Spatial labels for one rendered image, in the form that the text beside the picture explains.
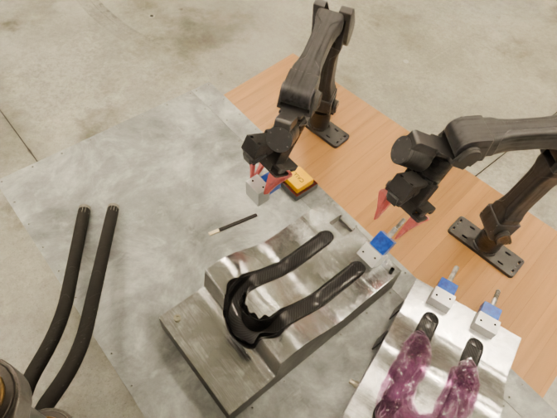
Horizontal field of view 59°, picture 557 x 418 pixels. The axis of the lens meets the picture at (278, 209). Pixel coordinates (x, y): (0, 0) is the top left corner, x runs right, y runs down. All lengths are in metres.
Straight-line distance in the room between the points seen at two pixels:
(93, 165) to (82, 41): 1.89
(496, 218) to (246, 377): 0.69
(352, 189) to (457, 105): 1.73
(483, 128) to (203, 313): 0.69
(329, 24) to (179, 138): 0.59
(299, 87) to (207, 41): 2.18
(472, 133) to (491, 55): 2.57
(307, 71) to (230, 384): 0.67
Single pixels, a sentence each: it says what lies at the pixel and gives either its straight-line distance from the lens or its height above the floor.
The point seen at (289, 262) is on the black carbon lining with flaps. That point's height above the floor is 0.88.
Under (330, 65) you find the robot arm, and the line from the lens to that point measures 1.32.
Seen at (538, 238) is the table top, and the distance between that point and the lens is 1.52.
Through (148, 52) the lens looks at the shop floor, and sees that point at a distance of 3.14.
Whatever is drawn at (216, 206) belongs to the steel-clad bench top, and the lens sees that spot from 1.34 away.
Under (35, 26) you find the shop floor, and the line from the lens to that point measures 3.49.
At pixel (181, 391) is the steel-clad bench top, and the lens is 1.14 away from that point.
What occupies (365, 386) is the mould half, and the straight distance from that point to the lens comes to 1.08.
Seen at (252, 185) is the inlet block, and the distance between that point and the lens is 1.18.
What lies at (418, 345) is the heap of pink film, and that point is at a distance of 1.11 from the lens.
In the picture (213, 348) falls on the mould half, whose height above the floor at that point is 0.86.
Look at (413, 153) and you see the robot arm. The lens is 0.96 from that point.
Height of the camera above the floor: 1.89
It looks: 55 degrees down
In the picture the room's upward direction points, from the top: 7 degrees clockwise
